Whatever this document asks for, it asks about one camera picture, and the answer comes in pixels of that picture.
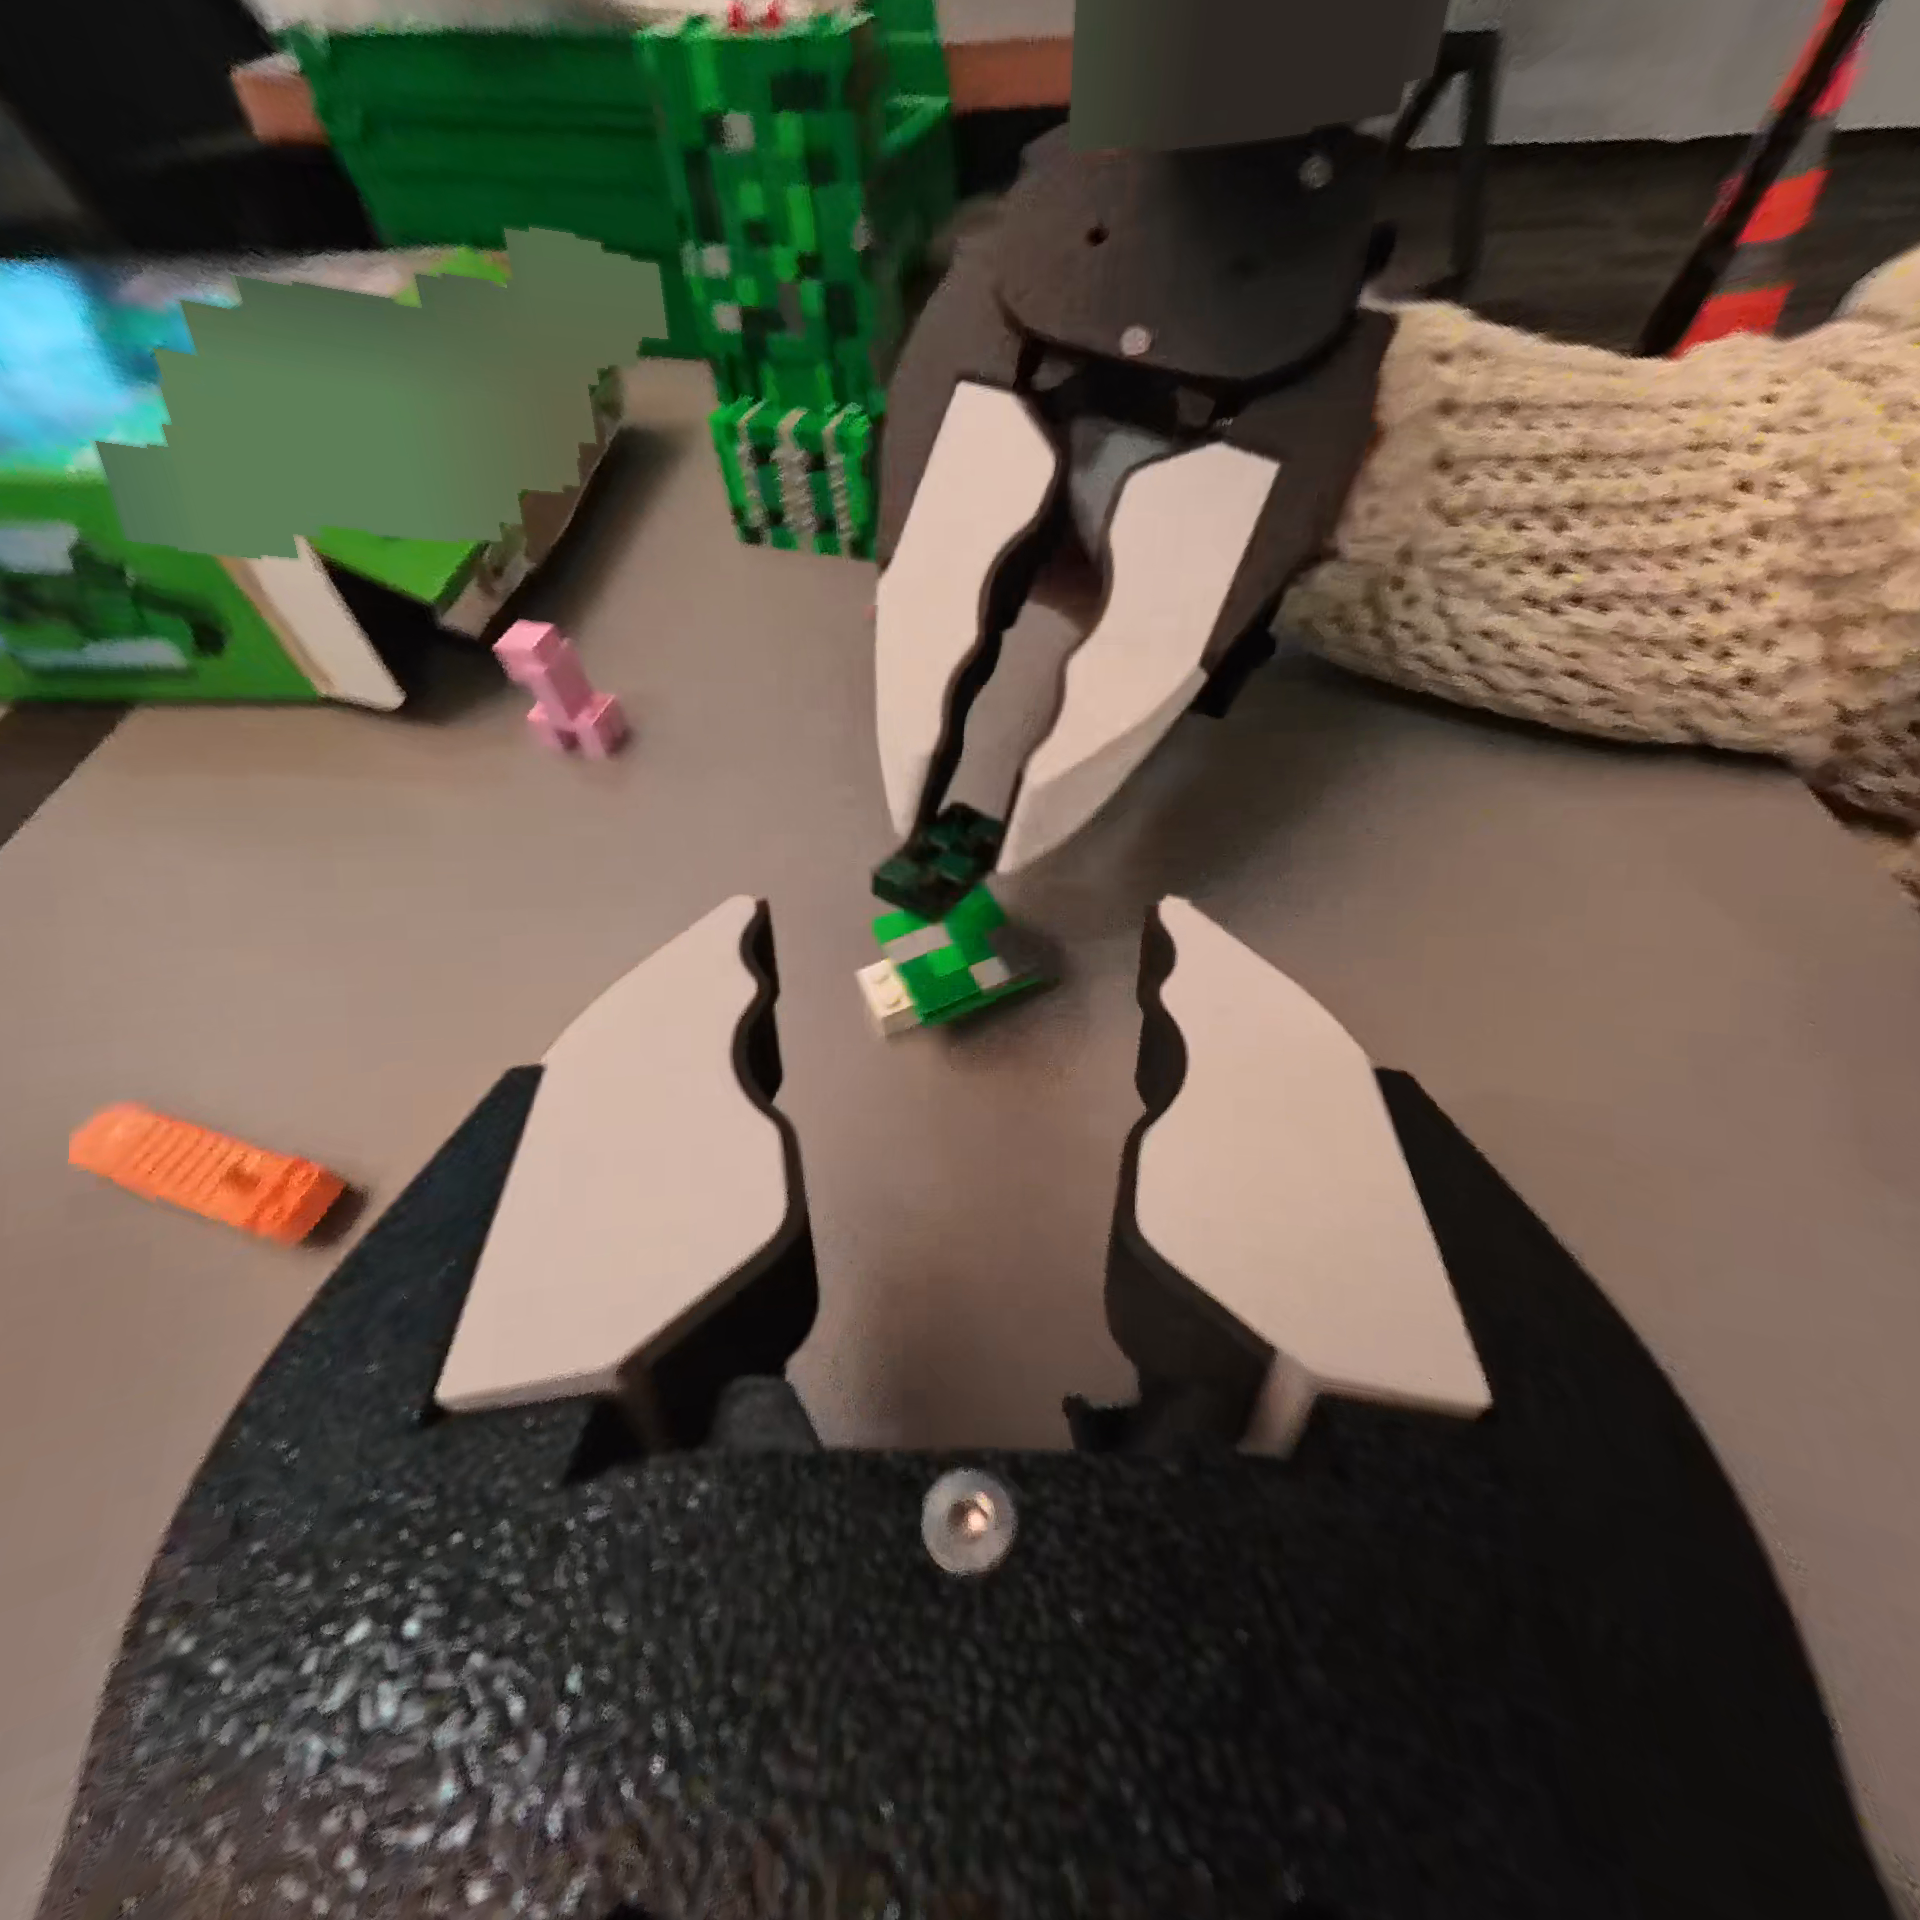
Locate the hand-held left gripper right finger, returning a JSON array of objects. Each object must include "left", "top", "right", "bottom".
[{"left": 1104, "top": 895, "right": 1497, "bottom": 1460}]

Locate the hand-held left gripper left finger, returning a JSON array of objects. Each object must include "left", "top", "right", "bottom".
[{"left": 431, "top": 894, "right": 823, "bottom": 1454}]

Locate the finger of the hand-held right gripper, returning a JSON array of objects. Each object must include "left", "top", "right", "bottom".
[
  {"left": 996, "top": 453, "right": 1282, "bottom": 877},
  {"left": 872, "top": 380, "right": 1066, "bottom": 845}
]

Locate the dark green lego plate strip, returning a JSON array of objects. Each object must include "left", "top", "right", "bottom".
[{"left": 870, "top": 804, "right": 1002, "bottom": 922}]

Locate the bright green lego tile panel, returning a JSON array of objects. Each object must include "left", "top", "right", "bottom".
[{"left": 855, "top": 885, "right": 1058, "bottom": 1039}]

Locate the person's right forearm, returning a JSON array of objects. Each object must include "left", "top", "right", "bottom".
[{"left": 1276, "top": 256, "right": 1920, "bottom": 903}]

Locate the green lego creeper model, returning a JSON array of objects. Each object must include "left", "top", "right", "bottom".
[{"left": 638, "top": 0, "right": 961, "bottom": 558}]

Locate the pink lego pig figure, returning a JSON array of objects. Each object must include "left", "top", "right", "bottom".
[{"left": 490, "top": 619, "right": 632, "bottom": 760}]

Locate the green lego set box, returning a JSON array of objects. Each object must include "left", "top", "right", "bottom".
[{"left": 0, "top": 247, "right": 670, "bottom": 712}]

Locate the orange brick separator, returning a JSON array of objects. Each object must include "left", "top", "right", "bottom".
[{"left": 65, "top": 1102, "right": 350, "bottom": 1247}]

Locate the red black striped pole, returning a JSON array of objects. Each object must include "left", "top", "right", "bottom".
[{"left": 1632, "top": 0, "right": 1895, "bottom": 360}]

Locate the large green brick-built block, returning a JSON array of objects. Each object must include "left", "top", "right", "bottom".
[{"left": 286, "top": 23, "right": 670, "bottom": 256}]

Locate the black metal frame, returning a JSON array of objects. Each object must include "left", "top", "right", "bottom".
[{"left": 1372, "top": 27, "right": 1504, "bottom": 300}]

